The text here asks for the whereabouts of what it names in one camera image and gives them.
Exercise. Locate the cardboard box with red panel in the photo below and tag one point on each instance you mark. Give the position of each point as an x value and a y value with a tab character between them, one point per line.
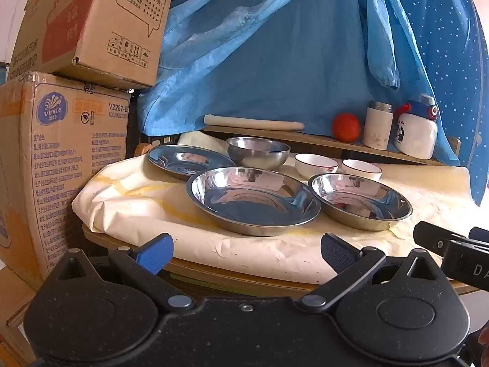
99	26

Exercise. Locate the white thermos cup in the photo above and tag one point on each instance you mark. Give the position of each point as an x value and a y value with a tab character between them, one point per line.
377	128

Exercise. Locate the blue striped garment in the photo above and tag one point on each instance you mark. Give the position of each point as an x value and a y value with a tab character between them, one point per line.
267	46

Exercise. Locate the round wooden table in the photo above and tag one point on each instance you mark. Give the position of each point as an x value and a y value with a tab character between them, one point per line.
229	277

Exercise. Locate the plain cardboard box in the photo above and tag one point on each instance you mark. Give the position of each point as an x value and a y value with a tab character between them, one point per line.
17	306

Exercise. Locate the cream rolling pin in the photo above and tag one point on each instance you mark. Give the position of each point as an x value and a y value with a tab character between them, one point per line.
252	122

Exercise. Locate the large printed cardboard box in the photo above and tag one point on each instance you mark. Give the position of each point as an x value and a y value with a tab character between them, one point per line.
57	168

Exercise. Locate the white bottle with blue lid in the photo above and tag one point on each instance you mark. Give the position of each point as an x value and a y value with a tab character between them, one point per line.
416	133

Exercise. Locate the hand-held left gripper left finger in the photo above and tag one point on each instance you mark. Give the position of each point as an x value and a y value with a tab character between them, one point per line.
157	250

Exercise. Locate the cream paper table cover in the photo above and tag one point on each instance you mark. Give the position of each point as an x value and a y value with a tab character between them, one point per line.
137	206

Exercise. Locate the blue polka-dot cloth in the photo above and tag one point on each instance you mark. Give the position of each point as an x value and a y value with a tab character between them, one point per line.
450	46

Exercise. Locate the stainless steel bowl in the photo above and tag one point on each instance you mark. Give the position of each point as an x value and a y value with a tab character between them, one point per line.
259	156

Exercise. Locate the black plastic crate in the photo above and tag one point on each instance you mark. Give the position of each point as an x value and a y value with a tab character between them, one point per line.
134	122

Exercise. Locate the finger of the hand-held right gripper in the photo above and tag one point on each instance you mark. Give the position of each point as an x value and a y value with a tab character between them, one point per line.
431	235

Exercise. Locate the white red-rimmed bowl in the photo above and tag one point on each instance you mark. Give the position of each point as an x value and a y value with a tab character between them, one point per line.
363	168

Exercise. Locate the wooden shelf board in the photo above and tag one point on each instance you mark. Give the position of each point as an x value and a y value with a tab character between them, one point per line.
313	140

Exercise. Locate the red tomato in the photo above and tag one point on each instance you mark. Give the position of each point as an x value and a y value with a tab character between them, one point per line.
346	127

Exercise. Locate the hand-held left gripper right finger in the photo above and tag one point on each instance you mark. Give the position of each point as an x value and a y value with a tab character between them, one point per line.
336	251

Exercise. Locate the white bowl with red label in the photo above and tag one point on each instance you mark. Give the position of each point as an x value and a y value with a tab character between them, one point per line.
313	164

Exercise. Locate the large stainless steel plate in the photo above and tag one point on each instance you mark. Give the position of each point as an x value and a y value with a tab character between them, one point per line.
248	206

